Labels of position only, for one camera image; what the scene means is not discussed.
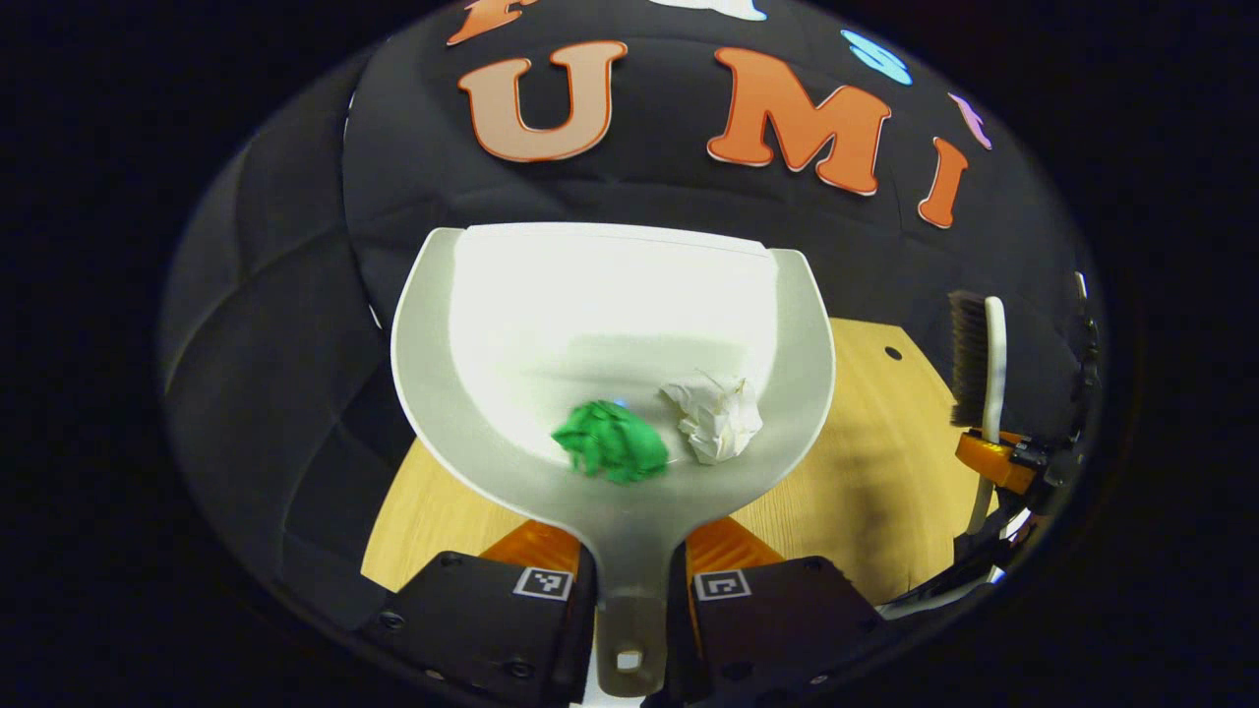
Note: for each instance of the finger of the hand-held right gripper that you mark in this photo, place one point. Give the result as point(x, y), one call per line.
point(993, 460)

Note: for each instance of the small grey broom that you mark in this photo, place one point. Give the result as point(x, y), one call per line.
point(994, 364)

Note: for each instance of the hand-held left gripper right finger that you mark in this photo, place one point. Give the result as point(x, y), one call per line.
point(777, 619)

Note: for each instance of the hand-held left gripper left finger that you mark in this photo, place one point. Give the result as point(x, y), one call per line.
point(472, 619)

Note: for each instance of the grey plastic dustpan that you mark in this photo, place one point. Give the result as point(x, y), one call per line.
point(610, 305)

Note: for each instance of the white paper ball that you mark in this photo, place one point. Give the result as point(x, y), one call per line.
point(716, 418)

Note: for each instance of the green paper ball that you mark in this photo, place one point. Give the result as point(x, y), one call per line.
point(610, 441)

